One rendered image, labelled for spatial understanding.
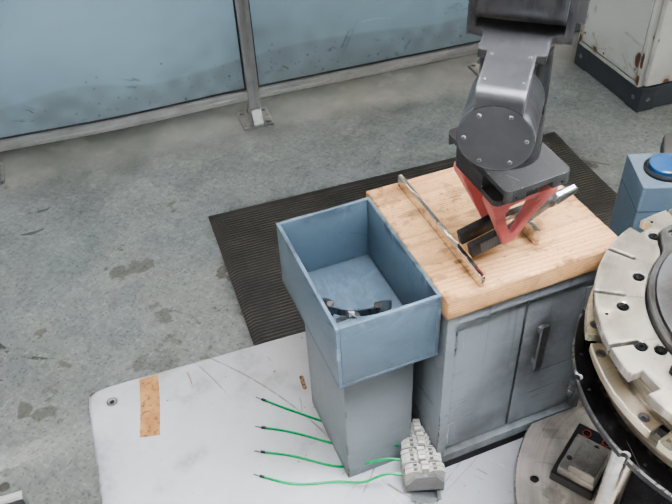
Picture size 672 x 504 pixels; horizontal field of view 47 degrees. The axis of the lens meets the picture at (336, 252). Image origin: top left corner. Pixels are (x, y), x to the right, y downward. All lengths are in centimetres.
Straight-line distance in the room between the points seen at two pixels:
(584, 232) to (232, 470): 49
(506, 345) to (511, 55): 35
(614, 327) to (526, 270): 12
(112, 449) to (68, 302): 141
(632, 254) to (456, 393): 24
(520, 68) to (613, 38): 264
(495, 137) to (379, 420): 40
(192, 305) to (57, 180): 86
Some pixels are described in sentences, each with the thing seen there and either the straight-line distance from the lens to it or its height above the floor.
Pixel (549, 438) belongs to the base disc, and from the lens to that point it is 96.
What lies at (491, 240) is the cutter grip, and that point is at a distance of 74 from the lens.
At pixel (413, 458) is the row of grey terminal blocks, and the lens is 91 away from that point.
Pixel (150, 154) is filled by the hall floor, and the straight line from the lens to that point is 292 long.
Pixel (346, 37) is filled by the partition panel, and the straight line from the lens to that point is 299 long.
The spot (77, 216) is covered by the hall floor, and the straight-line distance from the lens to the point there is 270.
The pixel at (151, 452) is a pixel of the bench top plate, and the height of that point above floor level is 78.
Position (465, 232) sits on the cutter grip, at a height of 110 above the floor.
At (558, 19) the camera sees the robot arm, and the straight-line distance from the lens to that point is 60.
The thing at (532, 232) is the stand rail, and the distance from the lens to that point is 78.
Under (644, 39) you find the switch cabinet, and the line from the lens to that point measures 305.
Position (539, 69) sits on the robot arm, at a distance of 63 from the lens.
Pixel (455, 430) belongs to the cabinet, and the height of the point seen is 84.
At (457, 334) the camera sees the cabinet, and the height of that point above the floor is 101.
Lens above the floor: 157
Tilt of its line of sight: 41 degrees down
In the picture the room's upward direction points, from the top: 3 degrees counter-clockwise
